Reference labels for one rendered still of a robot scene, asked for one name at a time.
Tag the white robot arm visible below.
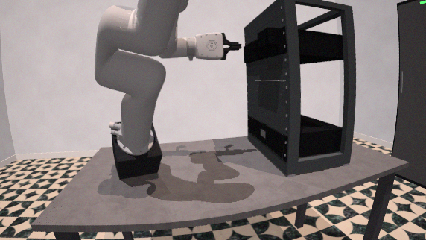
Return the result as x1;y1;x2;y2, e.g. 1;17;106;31
95;0;195;155

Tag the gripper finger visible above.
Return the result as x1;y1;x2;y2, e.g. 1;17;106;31
222;33;241;47
219;46;241;60

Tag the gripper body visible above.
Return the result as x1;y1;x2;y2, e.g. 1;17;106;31
194;33;223;60

